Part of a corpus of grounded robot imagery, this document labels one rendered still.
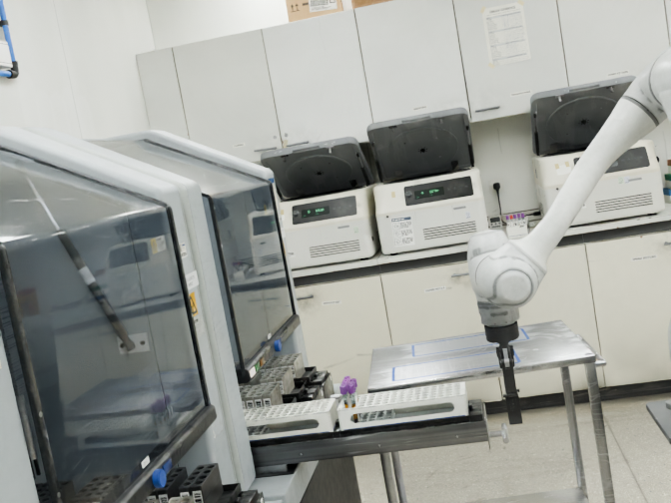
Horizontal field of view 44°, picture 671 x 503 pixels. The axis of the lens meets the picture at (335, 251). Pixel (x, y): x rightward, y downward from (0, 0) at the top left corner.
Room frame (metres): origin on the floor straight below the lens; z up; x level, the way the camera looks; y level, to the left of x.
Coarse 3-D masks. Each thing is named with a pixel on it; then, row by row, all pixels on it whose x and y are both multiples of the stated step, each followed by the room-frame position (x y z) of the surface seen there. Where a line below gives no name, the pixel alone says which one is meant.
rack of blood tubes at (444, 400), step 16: (448, 384) 1.90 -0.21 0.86; (464, 384) 1.87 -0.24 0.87; (368, 400) 1.89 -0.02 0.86; (384, 400) 1.87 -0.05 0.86; (400, 400) 1.84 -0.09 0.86; (416, 400) 1.82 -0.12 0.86; (432, 400) 1.81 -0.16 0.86; (448, 400) 1.80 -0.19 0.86; (464, 400) 1.80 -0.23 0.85; (368, 416) 1.88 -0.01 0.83; (384, 416) 1.86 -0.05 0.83; (400, 416) 1.90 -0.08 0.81; (416, 416) 1.82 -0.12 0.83; (432, 416) 1.81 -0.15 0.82; (448, 416) 1.80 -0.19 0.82
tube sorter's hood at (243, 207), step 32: (160, 160) 2.18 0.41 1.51; (192, 160) 2.38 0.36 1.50; (224, 192) 1.99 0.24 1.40; (256, 192) 2.27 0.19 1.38; (224, 224) 1.93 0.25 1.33; (256, 224) 2.20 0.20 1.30; (224, 256) 1.87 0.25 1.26; (256, 256) 2.14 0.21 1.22; (256, 288) 2.09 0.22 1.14; (288, 288) 2.42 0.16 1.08; (256, 320) 2.04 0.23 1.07; (288, 320) 2.35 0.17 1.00; (256, 352) 1.99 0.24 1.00
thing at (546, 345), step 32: (384, 352) 2.50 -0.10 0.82; (416, 352) 2.43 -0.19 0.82; (448, 352) 2.36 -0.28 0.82; (480, 352) 2.30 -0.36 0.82; (544, 352) 2.18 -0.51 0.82; (576, 352) 2.13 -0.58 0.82; (384, 384) 2.15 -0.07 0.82; (416, 384) 2.12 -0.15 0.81; (576, 448) 2.50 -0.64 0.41; (384, 480) 2.14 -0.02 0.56; (608, 480) 2.08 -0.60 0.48
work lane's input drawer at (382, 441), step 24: (480, 408) 1.82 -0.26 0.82; (336, 432) 1.84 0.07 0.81; (360, 432) 1.83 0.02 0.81; (384, 432) 1.81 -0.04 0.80; (408, 432) 1.80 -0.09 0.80; (432, 432) 1.79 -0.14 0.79; (456, 432) 1.78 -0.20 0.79; (480, 432) 1.78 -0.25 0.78; (504, 432) 1.82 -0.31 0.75; (264, 456) 1.86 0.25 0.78; (288, 456) 1.85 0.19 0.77; (312, 456) 1.84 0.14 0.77; (336, 456) 1.83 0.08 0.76
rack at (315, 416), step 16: (320, 400) 1.95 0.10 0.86; (256, 416) 1.92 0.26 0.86; (272, 416) 1.89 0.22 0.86; (288, 416) 1.87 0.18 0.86; (304, 416) 1.86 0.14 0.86; (320, 416) 1.86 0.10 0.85; (336, 416) 1.93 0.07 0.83; (256, 432) 1.91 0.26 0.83; (272, 432) 1.95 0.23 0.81; (288, 432) 1.87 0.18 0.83; (304, 432) 1.86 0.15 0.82
